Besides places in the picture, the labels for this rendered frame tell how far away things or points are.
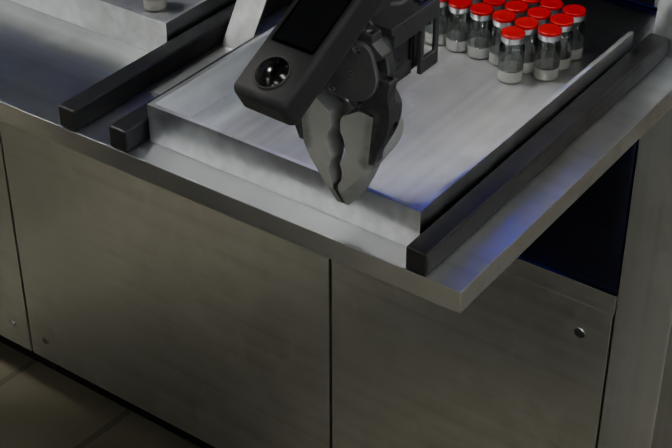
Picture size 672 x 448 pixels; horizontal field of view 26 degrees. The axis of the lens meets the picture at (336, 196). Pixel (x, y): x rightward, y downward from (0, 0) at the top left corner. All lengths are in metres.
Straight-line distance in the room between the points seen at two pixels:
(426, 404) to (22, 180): 0.66
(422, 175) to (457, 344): 0.53
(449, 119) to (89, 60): 0.33
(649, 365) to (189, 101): 0.58
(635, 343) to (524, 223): 0.44
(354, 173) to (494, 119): 0.22
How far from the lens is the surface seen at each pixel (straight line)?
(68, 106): 1.21
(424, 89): 1.25
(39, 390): 2.31
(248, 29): 1.31
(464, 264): 1.05
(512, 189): 1.11
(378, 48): 0.97
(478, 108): 1.23
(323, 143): 1.03
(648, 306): 1.48
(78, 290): 2.07
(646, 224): 1.43
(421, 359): 1.69
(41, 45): 1.35
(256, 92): 0.93
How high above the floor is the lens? 1.50
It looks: 34 degrees down
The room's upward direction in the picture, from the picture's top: straight up
